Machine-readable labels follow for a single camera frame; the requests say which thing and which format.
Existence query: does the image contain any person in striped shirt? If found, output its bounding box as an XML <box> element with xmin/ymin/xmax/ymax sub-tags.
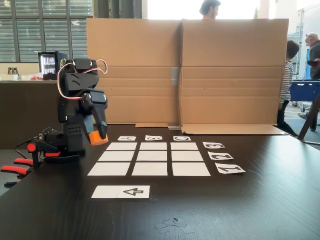
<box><xmin>276</xmin><ymin>40</ymin><xmax>301</xmax><ymax>137</ymax></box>

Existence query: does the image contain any red-handled clamp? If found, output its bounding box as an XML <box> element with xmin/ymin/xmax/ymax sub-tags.
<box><xmin>0</xmin><ymin>157</ymin><xmax>35</xmax><ymax>189</ymax></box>

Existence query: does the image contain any black mini fridge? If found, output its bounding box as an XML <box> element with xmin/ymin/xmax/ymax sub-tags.
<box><xmin>37</xmin><ymin>51</ymin><xmax>69</xmax><ymax>81</ymax></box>

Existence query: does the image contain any black clamp red trigger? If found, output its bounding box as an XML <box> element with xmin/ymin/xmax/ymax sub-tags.
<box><xmin>26</xmin><ymin>139</ymin><xmax>81</xmax><ymax>171</ymax></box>

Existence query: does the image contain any brown counter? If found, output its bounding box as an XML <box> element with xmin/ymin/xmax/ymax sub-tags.
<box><xmin>0</xmin><ymin>79</ymin><xmax>61</xmax><ymax>150</ymax></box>

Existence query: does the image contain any paper sheet number 3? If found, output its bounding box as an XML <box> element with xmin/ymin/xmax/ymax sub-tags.
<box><xmin>202</xmin><ymin>141</ymin><xmax>226</xmax><ymax>149</ymax></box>

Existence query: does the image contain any round orange token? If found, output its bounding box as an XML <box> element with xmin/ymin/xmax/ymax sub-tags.
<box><xmin>89</xmin><ymin>131</ymin><xmax>109</xmax><ymax>146</ymax></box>

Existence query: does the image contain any white arrow paper sheet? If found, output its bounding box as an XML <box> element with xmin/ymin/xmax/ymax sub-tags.
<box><xmin>91</xmin><ymin>185</ymin><xmax>151</xmax><ymax>200</ymax></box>

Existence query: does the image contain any white nine-square grid sheet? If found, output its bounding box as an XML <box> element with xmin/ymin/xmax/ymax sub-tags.
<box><xmin>86</xmin><ymin>141</ymin><xmax>212</xmax><ymax>177</ymax></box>

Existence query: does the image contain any brown cardboard screen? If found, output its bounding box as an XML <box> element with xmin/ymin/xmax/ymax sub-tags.
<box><xmin>86</xmin><ymin>17</ymin><xmax>290</xmax><ymax>136</ymax></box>

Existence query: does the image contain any paper sheet number 1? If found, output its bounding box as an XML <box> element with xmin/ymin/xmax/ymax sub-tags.
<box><xmin>214</xmin><ymin>162</ymin><xmax>246</xmax><ymax>175</ymax></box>

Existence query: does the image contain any person in blue shirt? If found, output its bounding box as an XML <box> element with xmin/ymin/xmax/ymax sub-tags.
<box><xmin>298</xmin><ymin>32</ymin><xmax>320</xmax><ymax>132</ymax></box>

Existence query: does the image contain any paper sheet number 2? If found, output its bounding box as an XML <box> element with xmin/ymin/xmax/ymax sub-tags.
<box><xmin>207</xmin><ymin>151</ymin><xmax>235</xmax><ymax>161</ymax></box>

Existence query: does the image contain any person behind cardboard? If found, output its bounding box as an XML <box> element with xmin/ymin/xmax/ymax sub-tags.
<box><xmin>199</xmin><ymin>0</ymin><xmax>222</xmax><ymax>21</ymax></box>

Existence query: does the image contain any dark slanted stand leg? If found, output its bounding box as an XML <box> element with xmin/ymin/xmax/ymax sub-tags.
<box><xmin>297</xmin><ymin>92</ymin><xmax>320</xmax><ymax>146</ymax></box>

